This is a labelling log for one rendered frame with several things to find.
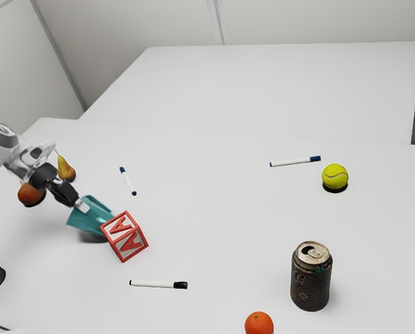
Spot orange fruit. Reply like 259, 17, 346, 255
244, 310, 275, 334

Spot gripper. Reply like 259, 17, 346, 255
27, 163, 91, 214

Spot teal faceted mug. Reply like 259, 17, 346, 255
65, 194, 115, 239

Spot red apple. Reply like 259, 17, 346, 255
17, 182, 47, 207

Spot white marker with black cap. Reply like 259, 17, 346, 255
129, 278, 189, 291

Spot yellow-red pear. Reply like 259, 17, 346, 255
54, 148, 77, 183

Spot dark drink can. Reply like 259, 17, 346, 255
290, 240, 334, 312

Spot white marker with blue cap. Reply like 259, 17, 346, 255
269, 155, 322, 168
119, 166, 138, 197

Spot yellow tennis ball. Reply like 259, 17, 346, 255
320, 163, 350, 191

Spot red letter block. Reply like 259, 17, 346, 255
99, 209, 150, 264

